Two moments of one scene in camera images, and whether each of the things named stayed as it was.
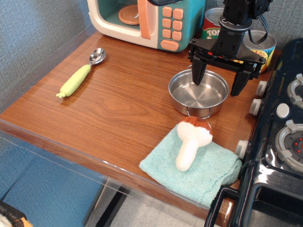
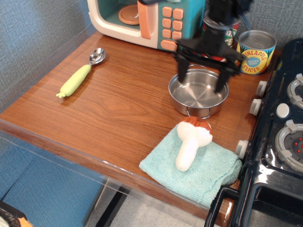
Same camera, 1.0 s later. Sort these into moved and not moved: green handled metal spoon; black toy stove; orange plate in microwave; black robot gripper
Moved: black robot gripper
Not moved: green handled metal spoon; orange plate in microwave; black toy stove
